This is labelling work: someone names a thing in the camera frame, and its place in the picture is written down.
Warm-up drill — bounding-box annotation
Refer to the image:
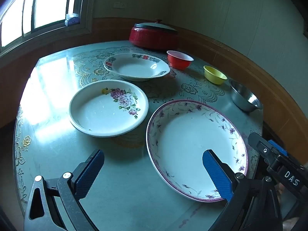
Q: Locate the purple and white packet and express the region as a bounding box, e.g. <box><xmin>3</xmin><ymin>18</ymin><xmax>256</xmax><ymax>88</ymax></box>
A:
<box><xmin>65</xmin><ymin>13</ymin><xmax>80</xmax><ymax>26</ymax></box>

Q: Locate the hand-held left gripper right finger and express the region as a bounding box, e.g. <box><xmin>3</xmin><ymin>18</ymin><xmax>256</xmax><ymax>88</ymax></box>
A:
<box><xmin>202</xmin><ymin>149</ymin><xmax>283</xmax><ymax>231</ymax></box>

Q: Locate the red electric pot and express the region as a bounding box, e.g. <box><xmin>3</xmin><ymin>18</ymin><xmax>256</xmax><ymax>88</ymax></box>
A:
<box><xmin>129</xmin><ymin>26</ymin><xmax>180</xmax><ymax>51</ymax></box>

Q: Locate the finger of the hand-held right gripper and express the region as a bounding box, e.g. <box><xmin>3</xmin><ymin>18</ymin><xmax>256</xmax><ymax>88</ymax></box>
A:
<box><xmin>268</xmin><ymin>139</ymin><xmax>289</xmax><ymax>158</ymax></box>
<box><xmin>248</xmin><ymin>132</ymin><xmax>303</xmax><ymax>193</ymax></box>

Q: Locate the white plate with rose print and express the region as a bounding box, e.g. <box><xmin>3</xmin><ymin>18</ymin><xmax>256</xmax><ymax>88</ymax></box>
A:
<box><xmin>69</xmin><ymin>79</ymin><xmax>149</xmax><ymax>138</ymax></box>

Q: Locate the window with metal frame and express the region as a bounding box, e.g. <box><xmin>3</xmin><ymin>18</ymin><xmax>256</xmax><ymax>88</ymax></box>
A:
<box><xmin>0</xmin><ymin>0</ymin><xmax>93</xmax><ymax>52</ymax></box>

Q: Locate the white plate purple floral rim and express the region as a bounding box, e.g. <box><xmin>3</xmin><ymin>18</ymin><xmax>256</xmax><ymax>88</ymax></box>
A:
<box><xmin>146</xmin><ymin>99</ymin><xmax>249</xmax><ymax>203</ymax></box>

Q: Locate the yellow plastic bowl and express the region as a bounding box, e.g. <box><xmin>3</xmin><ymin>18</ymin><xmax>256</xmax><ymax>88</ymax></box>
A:
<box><xmin>203</xmin><ymin>65</ymin><xmax>228</xmax><ymax>85</ymax></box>

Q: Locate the grey pot lid red knob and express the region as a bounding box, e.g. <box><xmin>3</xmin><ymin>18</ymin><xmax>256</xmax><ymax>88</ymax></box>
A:
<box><xmin>133</xmin><ymin>18</ymin><xmax>178</xmax><ymax>34</ymax></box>

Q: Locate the stainless steel bowl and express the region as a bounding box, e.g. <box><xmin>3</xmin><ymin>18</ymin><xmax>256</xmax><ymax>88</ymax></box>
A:
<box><xmin>228</xmin><ymin>79</ymin><xmax>263</xmax><ymax>113</ymax></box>

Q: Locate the white plate with red characters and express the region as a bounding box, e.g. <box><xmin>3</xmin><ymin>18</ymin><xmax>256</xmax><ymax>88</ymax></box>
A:
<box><xmin>103</xmin><ymin>52</ymin><xmax>171</xmax><ymax>82</ymax></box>

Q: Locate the red plastic bowl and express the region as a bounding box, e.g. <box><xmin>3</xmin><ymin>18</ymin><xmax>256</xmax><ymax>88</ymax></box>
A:
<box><xmin>167</xmin><ymin>50</ymin><xmax>194</xmax><ymax>70</ymax></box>

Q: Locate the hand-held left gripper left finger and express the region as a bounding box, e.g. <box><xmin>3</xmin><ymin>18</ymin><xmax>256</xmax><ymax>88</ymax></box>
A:
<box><xmin>23</xmin><ymin>149</ymin><xmax>105</xmax><ymax>231</ymax></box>

